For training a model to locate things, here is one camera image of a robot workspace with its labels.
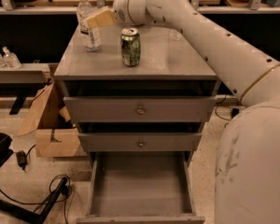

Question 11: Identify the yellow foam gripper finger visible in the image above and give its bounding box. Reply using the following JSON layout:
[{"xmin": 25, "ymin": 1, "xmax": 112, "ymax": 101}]
[{"xmin": 83, "ymin": 7, "xmax": 116, "ymax": 28}]

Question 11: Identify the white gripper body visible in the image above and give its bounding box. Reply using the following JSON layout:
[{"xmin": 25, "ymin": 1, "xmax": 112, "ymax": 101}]
[{"xmin": 113, "ymin": 0, "xmax": 152, "ymax": 25}]

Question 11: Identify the blue label plastic bottle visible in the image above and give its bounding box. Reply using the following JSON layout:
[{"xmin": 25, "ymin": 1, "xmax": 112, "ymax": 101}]
[{"xmin": 77, "ymin": 0, "xmax": 101, "ymax": 52}]

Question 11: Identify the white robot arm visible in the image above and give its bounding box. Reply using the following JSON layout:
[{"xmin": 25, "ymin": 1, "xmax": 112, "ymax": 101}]
[{"xmin": 84, "ymin": 0, "xmax": 280, "ymax": 224}]

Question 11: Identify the grey wooden drawer cabinet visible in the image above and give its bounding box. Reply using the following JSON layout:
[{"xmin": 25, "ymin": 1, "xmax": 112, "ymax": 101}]
[{"xmin": 55, "ymin": 25, "xmax": 220, "ymax": 160}]

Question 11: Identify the grey top drawer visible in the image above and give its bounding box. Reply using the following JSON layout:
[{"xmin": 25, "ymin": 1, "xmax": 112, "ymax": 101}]
[{"xmin": 64, "ymin": 97, "xmax": 216, "ymax": 122}]

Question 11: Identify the clear sanitizer bottle right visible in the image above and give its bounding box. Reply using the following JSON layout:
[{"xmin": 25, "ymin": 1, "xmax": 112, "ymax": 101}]
[{"xmin": 3, "ymin": 47, "xmax": 21, "ymax": 69}]

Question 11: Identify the grey middle drawer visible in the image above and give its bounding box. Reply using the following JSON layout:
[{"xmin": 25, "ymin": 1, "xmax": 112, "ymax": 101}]
[{"xmin": 78, "ymin": 133, "xmax": 202, "ymax": 152}]

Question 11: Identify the grey open bottom drawer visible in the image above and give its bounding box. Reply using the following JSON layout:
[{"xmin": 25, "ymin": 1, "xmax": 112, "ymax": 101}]
[{"xmin": 77, "ymin": 152, "xmax": 205, "ymax": 224}]

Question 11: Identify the green soda can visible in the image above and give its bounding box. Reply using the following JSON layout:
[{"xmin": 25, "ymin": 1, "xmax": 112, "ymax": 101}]
[{"xmin": 120, "ymin": 27, "xmax": 141, "ymax": 67}]

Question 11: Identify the brown cardboard box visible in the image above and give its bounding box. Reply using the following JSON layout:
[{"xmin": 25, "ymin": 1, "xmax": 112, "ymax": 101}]
[{"xmin": 16, "ymin": 63, "xmax": 88, "ymax": 159}]

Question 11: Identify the black power adapter right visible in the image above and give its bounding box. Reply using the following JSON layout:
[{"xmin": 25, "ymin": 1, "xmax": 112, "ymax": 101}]
[{"xmin": 231, "ymin": 108, "xmax": 240, "ymax": 118}]

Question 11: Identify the black power adapter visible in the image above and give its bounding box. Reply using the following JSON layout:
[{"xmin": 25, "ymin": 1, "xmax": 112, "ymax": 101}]
[
  {"xmin": 16, "ymin": 150, "xmax": 27, "ymax": 169},
  {"xmin": 231, "ymin": 108, "xmax": 240, "ymax": 118}
]

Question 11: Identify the black power adapter left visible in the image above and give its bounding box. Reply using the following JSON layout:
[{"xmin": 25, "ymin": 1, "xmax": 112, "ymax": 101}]
[{"xmin": 16, "ymin": 150, "xmax": 27, "ymax": 169}]

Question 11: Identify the black metal stand base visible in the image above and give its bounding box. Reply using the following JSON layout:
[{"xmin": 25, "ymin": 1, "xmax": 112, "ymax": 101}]
[{"xmin": 0, "ymin": 175, "xmax": 71, "ymax": 224}]

